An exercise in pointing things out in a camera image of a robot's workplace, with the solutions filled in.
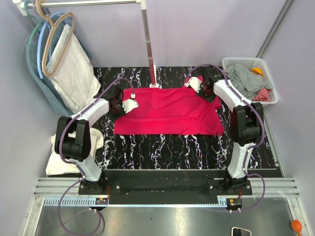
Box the white towel on hanger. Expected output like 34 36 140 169
46 25 100 113

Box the salmon pink t shirt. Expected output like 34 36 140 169
253 88 271 102

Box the cream folded t shirt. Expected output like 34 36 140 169
45 128 104 176

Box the orange ball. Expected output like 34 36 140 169
291 220 302 236

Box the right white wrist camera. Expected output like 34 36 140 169
184 77 203 93

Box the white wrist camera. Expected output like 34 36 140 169
122 93 139 114
184 77 203 93

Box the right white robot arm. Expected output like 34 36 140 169
196 64 265 179

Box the blue plastic hanger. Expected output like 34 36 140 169
36 12 75 79

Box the tan wooden hanger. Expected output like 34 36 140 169
35 0 75 79

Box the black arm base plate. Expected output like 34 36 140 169
78 170 252 207

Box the pink red t shirt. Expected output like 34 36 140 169
114 87 224 136

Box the green plastic hanger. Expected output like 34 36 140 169
24 0 44 44

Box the teal garment on hanger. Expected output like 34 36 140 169
26 24 94 125

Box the aluminium frame rail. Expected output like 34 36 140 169
22 170 315 236

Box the grey t shirt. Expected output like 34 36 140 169
224 64 273 101

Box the metal clothes rack stand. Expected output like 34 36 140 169
12 0 160 88

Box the smartphone with white edge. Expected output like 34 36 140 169
231 227 252 236

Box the white plastic laundry basket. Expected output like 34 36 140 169
222 57 279 106

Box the orange garment in basket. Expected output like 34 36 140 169
252 67 263 77

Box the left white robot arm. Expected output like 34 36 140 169
54 86 126 182

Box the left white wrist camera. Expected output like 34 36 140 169
122 93 139 114

